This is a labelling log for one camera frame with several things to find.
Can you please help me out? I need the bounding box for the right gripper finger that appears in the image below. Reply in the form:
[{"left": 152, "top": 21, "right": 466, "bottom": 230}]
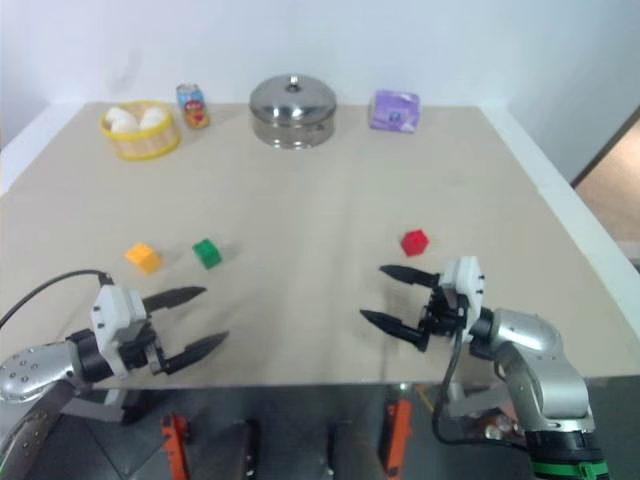
[
  {"left": 378, "top": 264, "right": 442, "bottom": 288},
  {"left": 359, "top": 309, "right": 432, "bottom": 354}
]

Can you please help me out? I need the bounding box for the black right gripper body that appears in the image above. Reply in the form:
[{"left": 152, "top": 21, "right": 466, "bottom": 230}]
[{"left": 418, "top": 283, "right": 469, "bottom": 347}]

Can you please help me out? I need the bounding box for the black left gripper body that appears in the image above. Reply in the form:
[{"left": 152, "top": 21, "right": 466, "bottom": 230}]
[{"left": 117, "top": 319, "right": 174, "bottom": 376}]

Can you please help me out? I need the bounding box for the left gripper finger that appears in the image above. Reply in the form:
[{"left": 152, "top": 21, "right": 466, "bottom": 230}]
[
  {"left": 141, "top": 285, "right": 208, "bottom": 312},
  {"left": 164, "top": 330, "right": 231, "bottom": 376}
]

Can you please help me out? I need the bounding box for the red cube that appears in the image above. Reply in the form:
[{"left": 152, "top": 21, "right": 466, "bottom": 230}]
[{"left": 400, "top": 228, "right": 432, "bottom": 258}]

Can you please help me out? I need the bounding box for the orange cube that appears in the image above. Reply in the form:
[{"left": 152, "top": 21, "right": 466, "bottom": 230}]
[{"left": 124, "top": 242, "right": 163, "bottom": 276}]

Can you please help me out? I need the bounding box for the green cube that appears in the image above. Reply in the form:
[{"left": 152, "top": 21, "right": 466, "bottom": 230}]
[{"left": 192, "top": 238, "right": 223, "bottom": 271}]

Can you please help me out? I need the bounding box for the orange and black clamp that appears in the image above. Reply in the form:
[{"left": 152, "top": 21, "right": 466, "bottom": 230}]
[
  {"left": 383, "top": 397, "right": 415, "bottom": 480},
  {"left": 158, "top": 411, "right": 193, "bottom": 480}
]

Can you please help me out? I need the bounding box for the beige table cover sheet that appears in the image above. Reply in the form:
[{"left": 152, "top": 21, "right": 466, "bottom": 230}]
[{"left": 0, "top": 101, "right": 640, "bottom": 389}]

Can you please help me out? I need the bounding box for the yellow bamboo basket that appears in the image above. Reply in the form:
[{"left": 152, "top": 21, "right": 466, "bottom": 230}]
[{"left": 98, "top": 100, "right": 182, "bottom": 162}]

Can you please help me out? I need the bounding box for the purple tissue pack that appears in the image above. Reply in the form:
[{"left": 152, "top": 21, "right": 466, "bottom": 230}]
[{"left": 368, "top": 89, "right": 423, "bottom": 135}]

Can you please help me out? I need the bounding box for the white bun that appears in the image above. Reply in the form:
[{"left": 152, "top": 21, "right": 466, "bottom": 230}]
[
  {"left": 138, "top": 105, "right": 169, "bottom": 131},
  {"left": 105, "top": 106, "right": 139, "bottom": 134}
]

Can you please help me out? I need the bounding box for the colourful printed drink can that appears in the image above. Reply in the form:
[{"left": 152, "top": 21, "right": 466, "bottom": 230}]
[{"left": 175, "top": 82, "right": 213, "bottom": 131}]

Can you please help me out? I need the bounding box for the stainless steel pot lid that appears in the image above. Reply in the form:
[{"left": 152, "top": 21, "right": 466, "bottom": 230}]
[{"left": 248, "top": 73, "right": 339, "bottom": 122}]

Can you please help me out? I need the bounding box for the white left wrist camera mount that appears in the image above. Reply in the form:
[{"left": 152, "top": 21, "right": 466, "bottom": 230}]
[{"left": 90, "top": 283, "right": 148, "bottom": 377}]

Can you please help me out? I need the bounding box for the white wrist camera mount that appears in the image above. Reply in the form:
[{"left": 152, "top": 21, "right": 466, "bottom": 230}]
[
  {"left": 439, "top": 256, "right": 486, "bottom": 346},
  {"left": 90, "top": 283, "right": 148, "bottom": 377}
]

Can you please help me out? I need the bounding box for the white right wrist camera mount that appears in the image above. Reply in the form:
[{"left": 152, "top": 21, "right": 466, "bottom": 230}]
[{"left": 439, "top": 256, "right": 486, "bottom": 346}]

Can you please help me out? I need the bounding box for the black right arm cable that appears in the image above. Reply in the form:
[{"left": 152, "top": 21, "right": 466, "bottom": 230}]
[{"left": 430, "top": 294, "right": 529, "bottom": 448}]

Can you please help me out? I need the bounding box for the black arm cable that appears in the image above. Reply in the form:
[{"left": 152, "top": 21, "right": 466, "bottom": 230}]
[
  {"left": 430, "top": 294, "right": 529, "bottom": 448},
  {"left": 0, "top": 270, "right": 113, "bottom": 327}
]

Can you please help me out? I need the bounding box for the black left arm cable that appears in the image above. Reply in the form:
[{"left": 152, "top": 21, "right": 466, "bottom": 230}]
[{"left": 0, "top": 270, "right": 113, "bottom": 327}]

